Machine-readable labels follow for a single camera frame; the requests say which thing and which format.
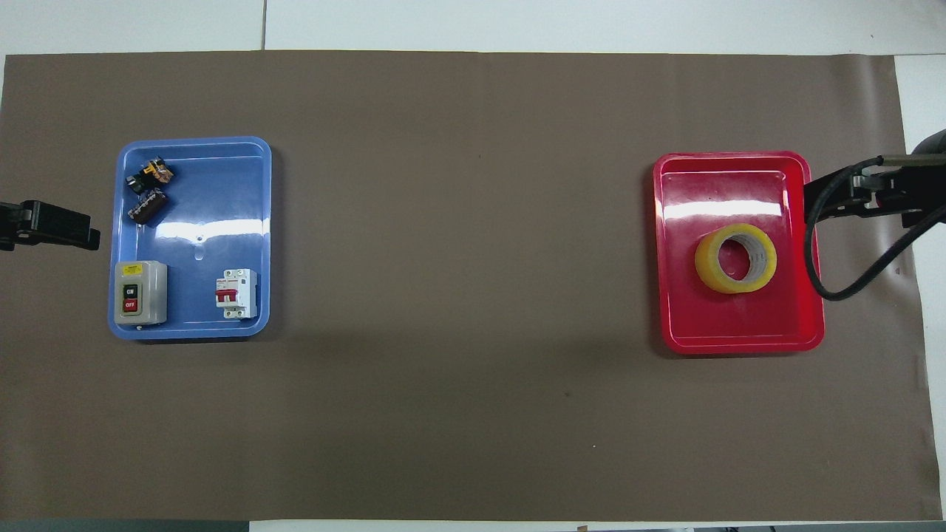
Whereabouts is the yellow tape roll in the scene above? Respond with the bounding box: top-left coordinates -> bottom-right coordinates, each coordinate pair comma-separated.
694,223 -> 778,295

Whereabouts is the white circuit breaker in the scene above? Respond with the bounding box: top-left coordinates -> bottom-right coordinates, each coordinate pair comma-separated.
214,268 -> 259,320

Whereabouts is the blue plastic tray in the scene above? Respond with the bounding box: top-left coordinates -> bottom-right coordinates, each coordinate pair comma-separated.
108,136 -> 273,341

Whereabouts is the red plastic tray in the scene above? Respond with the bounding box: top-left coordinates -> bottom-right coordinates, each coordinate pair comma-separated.
652,151 -> 826,356

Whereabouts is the black and yellow connector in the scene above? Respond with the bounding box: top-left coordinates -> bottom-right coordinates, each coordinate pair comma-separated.
125,157 -> 176,195

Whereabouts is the grey on-off switch box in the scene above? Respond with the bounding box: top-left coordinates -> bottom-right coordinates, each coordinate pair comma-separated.
113,260 -> 169,327

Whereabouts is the black cable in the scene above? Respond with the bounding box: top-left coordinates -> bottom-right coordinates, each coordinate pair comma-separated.
804,153 -> 946,302

